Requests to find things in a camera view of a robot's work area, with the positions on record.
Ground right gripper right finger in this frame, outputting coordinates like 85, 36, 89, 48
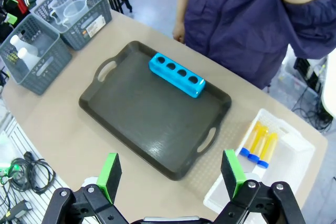
214, 150, 307, 224

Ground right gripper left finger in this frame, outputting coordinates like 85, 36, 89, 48
41, 153, 129, 224

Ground yellow tube with blue cap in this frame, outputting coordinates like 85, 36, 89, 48
248, 126, 270, 163
239, 121, 263, 157
257, 132, 279, 169

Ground white plastic conical flask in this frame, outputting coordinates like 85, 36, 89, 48
9, 34, 29, 51
17, 47, 42, 70

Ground clear plastic measuring cup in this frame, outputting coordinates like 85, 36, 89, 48
48, 0, 73, 22
62, 0, 88, 27

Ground person's right hand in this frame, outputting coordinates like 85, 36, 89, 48
172, 21, 186, 43

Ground white plastic basket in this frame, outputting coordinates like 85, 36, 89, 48
203, 108, 316, 215

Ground dark grey plastic tray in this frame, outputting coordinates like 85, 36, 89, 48
78, 40, 233, 182

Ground blue tube rack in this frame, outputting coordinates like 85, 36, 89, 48
148, 52, 206, 100

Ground grey plastic mesh basket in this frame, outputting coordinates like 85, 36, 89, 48
0, 14, 73, 96

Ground grey basket with label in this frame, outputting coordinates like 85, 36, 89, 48
33, 0, 113, 51

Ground person in blue jacket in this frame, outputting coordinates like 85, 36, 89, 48
176, 0, 336, 90

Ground black floor cable bundle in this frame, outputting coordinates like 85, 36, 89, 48
0, 150, 56, 196

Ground tangled black cables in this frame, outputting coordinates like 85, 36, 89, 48
290, 84, 334, 131

